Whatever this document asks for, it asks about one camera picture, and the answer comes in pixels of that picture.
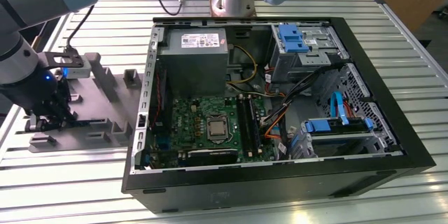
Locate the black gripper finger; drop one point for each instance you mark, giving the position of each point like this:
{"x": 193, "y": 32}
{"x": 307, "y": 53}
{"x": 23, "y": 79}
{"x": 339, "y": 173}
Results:
{"x": 65, "y": 103}
{"x": 49, "y": 125}

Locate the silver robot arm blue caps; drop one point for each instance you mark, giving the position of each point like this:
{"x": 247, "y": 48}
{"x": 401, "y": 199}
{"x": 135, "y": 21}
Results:
{"x": 15, "y": 58}

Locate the black RAM slot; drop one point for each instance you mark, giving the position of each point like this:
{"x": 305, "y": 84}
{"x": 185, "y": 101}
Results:
{"x": 242, "y": 125}
{"x": 251, "y": 124}

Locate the RAM slot white latches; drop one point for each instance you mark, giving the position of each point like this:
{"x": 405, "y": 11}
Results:
{"x": 246, "y": 125}

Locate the grey parts rack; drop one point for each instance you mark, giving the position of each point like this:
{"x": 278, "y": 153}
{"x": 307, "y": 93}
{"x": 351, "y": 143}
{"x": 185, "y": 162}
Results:
{"x": 87, "y": 111}

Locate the green motherboard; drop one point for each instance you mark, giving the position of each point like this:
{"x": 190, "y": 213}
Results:
{"x": 183, "y": 129}

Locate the four-pin power socket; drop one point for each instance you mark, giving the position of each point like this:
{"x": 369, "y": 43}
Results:
{"x": 193, "y": 108}

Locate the grey power supply box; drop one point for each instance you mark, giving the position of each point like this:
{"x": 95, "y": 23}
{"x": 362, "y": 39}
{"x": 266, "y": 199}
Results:
{"x": 193, "y": 74}

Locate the silver CPU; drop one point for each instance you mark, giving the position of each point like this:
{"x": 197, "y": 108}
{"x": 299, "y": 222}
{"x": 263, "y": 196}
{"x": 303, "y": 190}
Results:
{"x": 218, "y": 128}

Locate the black graphics card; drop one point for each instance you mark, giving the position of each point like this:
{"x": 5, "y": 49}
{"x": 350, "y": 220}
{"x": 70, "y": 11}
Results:
{"x": 210, "y": 157}

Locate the black PC case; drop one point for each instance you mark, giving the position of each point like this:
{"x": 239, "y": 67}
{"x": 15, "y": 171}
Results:
{"x": 281, "y": 182}

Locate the blue plastic drive latch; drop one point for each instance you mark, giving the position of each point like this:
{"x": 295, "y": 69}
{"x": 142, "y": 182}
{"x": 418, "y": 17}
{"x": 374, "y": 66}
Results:
{"x": 293, "y": 33}

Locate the blue disk carrier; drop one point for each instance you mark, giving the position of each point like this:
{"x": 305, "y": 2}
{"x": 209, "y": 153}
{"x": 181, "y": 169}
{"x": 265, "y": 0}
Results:
{"x": 319, "y": 126}

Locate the grey metal drive cage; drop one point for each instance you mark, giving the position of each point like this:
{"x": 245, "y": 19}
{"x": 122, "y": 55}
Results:
{"x": 315, "y": 58}

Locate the grey metal disk bay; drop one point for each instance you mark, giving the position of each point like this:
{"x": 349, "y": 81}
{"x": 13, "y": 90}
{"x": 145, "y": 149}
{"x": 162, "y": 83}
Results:
{"x": 345, "y": 137}

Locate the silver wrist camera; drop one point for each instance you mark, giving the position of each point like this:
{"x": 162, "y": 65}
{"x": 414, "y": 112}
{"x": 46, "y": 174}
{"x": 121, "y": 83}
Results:
{"x": 79, "y": 73}

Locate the black camera bracket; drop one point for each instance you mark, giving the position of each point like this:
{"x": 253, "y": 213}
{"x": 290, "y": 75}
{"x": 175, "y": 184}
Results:
{"x": 43, "y": 57}

